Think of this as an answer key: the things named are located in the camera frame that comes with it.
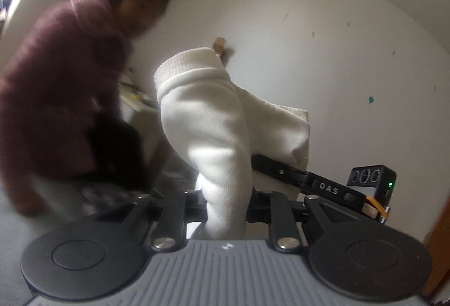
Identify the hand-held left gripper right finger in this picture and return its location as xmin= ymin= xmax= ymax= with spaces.
xmin=246 ymin=190 xmax=356 ymax=253

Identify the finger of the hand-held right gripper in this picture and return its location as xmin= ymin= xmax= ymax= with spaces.
xmin=251 ymin=153 xmax=311 ymax=191

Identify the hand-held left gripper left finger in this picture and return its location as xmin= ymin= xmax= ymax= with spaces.
xmin=95 ymin=190 xmax=209 ymax=253

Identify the white sweatshirt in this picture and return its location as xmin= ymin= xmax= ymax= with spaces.
xmin=154 ymin=47 xmax=312 ymax=241

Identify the wooden door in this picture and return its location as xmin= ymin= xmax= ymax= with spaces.
xmin=420 ymin=194 xmax=450 ymax=304

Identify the grey bed blanket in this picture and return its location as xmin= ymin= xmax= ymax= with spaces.
xmin=0 ymin=183 xmax=197 ymax=296

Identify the wooden wall hook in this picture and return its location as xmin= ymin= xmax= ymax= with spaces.
xmin=212 ymin=37 xmax=228 ymax=59

